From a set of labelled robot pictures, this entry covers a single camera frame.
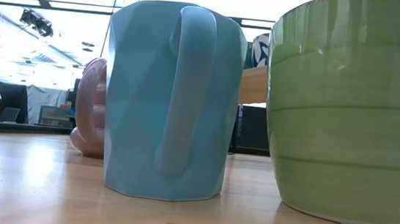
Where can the light blue faceted mug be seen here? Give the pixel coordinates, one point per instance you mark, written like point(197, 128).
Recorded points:
point(138, 102)

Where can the pink ribbed mug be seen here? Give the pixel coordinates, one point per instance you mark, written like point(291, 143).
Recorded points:
point(91, 116)

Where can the green glazed mug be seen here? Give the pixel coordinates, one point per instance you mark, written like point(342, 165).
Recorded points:
point(350, 122)

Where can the black cabinet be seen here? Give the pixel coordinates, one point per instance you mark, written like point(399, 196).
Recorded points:
point(253, 132)

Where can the blue white patterned mug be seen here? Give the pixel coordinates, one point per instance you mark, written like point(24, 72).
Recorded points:
point(261, 50)

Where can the grey storage shelf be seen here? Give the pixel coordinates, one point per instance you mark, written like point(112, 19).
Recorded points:
point(56, 116)

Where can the grey fabric cover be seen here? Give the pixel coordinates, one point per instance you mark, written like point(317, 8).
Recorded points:
point(47, 97)

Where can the black partition screen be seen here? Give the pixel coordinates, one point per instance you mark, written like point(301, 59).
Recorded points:
point(14, 94)

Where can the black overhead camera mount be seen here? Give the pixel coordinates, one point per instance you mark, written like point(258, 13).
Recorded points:
point(37, 23)

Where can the black metal table frame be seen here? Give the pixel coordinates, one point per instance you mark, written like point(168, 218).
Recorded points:
point(7, 128)

